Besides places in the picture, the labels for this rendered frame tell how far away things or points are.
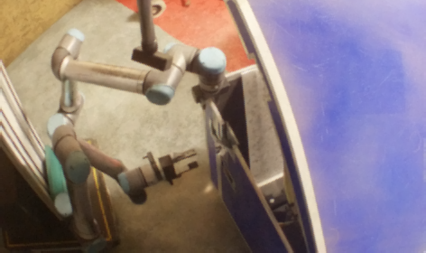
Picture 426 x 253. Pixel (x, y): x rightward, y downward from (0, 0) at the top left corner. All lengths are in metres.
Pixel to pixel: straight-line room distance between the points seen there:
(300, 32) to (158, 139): 1.89
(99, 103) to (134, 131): 0.37
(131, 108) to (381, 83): 2.11
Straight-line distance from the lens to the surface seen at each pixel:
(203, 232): 2.70
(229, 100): 2.14
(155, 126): 3.05
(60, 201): 2.17
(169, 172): 1.99
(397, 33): 1.45
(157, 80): 1.63
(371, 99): 1.33
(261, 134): 2.33
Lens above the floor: 2.54
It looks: 57 degrees down
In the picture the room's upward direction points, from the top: 3 degrees counter-clockwise
